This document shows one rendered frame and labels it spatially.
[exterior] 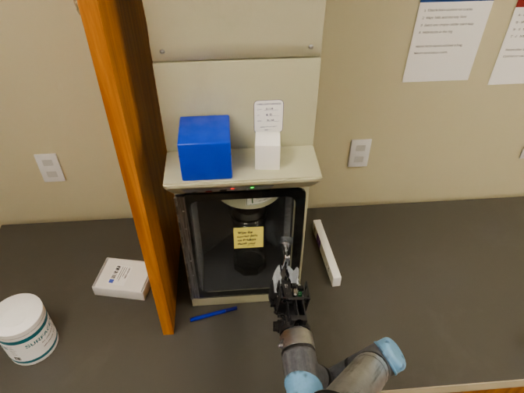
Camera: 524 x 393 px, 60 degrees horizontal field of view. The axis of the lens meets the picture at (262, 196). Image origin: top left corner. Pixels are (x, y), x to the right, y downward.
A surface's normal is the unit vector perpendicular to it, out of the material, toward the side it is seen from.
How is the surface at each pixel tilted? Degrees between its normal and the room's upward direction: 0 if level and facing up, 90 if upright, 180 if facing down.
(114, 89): 90
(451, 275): 0
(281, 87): 90
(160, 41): 90
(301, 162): 0
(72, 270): 0
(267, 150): 90
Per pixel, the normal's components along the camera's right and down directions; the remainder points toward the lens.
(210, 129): 0.00, -0.75
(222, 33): 0.08, 0.66
